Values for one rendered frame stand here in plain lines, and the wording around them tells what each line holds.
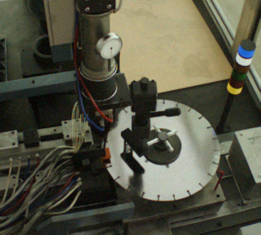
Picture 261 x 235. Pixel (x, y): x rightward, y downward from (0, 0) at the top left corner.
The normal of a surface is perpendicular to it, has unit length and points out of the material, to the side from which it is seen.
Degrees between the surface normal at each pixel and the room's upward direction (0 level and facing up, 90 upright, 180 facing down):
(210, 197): 0
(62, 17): 90
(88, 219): 90
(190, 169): 0
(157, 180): 0
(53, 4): 90
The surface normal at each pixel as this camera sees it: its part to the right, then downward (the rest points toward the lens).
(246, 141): 0.03, -0.61
